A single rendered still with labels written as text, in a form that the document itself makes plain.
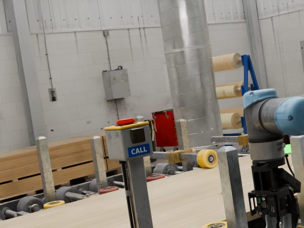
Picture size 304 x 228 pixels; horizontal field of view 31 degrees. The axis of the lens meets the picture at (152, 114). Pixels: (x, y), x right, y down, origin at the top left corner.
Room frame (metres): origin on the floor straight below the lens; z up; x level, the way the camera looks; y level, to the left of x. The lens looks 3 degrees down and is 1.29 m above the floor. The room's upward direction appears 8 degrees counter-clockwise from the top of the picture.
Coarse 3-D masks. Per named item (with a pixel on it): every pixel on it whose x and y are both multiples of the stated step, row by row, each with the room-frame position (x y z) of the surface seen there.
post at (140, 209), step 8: (136, 160) 1.11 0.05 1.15; (128, 168) 1.10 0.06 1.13; (136, 168) 1.11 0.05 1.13; (128, 176) 1.10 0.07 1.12; (136, 176) 1.10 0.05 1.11; (144, 176) 1.11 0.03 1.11; (128, 184) 1.11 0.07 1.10; (136, 184) 1.10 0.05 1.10; (144, 184) 1.11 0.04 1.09; (128, 192) 1.11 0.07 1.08; (136, 192) 1.10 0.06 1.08; (144, 192) 1.11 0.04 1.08; (128, 200) 1.11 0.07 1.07; (136, 200) 1.10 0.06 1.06; (144, 200) 1.11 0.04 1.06; (128, 208) 1.11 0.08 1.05; (136, 208) 1.10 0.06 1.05; (144, 208) 1.11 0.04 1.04; (136, 216) 1.10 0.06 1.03; (144, 216) 1.11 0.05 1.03; (136, 224) 1.10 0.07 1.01; (144, 224) 1.11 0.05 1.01; (152, 224) 1.12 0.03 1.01
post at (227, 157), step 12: (228, 156) 1.24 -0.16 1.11; (228, 168) 1.24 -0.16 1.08; (228, 180) 1.24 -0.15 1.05; (240, 180) 1.26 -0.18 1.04; (228, 192) 1.25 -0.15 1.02; (240, 192) 1.25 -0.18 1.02; (228, 204) 1.25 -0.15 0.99; (240, 204) 1.25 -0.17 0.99; (228, 216) 1.26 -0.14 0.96; (240, 216) 1.25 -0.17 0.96
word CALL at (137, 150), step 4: (144, 144) 1.10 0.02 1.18; (148, 144) 1.11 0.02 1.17; (128, 148) 1.08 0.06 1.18; (132, 148) 1.08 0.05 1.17; (136, 148) 1.09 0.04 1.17; (140, 148) 1.09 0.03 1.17; (144, 148) 1.10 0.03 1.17; (148, 148) 1.10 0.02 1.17; (128, 152) 1.08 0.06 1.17; (132, 152) 1.08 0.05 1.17; (136, 152) 1.09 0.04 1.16; (140, 152) 1.09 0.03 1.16; (144, 152) 1.10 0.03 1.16; (148, 152) 1.10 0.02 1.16; (132, 156) 1.08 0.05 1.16
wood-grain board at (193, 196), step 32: (288, 160) 2.24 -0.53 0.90; (160, 192) 1.97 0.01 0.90; (192, 192) 1.88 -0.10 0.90; (0, 224) 1.82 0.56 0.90; (32, 224) 1.75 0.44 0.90; (64, 224) 1.69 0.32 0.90; (96, 224) 1.62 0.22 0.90; (128, 224) 1.57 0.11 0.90; (160, 224) 1.51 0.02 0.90; (192, 224) 1.46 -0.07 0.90
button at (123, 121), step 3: (117, 120) 1.12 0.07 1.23; (120, 120) 1.11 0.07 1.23; (123, 120) 1.10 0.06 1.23; (126, 120) 1.10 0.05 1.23; (129, 120) 1.10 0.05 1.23; (132, 120) 1.11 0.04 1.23; (117, 123) 1.11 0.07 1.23; (120, 123) 1.10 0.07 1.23; (123, 123) 1.10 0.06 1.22; (126, 123) 1.10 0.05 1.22; (129, 123) 1.11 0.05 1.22
